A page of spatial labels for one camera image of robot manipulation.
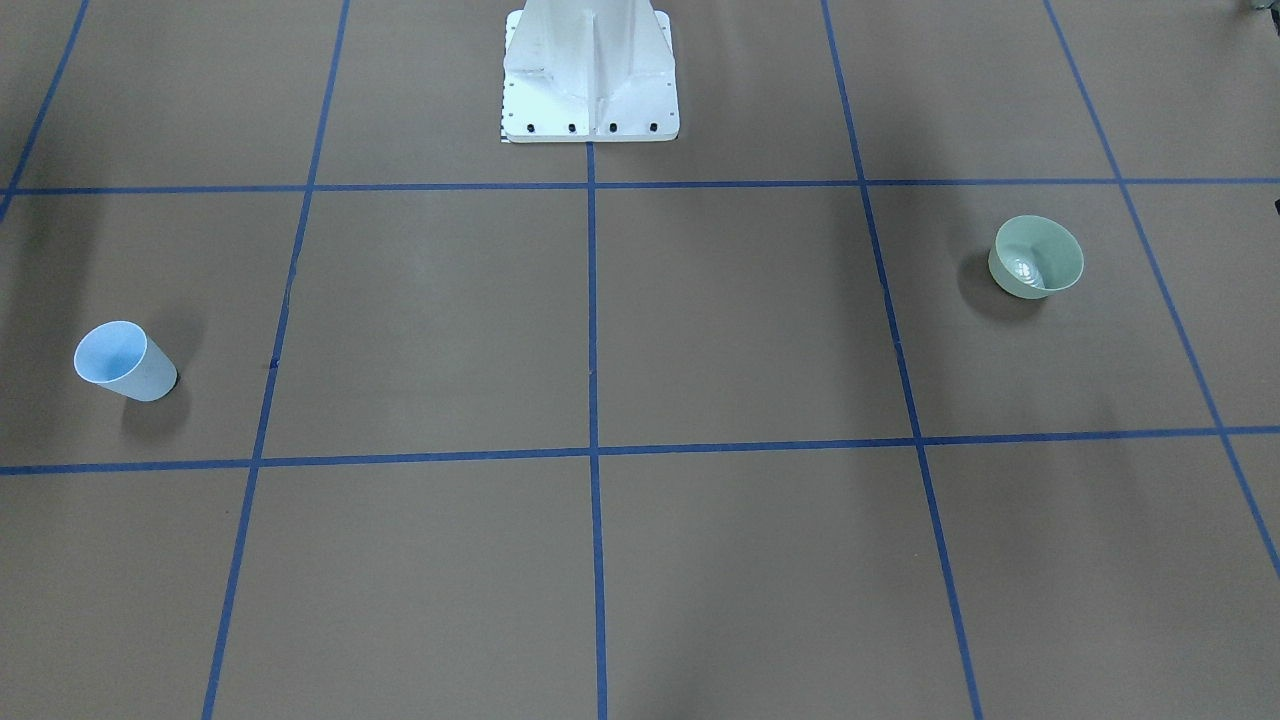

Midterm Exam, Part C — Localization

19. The green ceramic bowl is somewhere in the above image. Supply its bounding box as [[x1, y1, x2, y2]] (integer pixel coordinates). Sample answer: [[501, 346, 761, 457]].
[[988, 215, 1085, 300]]

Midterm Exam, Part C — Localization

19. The blue plastic cup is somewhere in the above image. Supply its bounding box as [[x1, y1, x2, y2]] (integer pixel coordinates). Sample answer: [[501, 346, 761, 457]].
[[73, 320, 179, 402]]

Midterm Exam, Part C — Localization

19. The white pedestal column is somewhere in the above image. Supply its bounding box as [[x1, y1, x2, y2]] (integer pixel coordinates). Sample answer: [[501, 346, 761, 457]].
[[500, 1, 681, 143]]

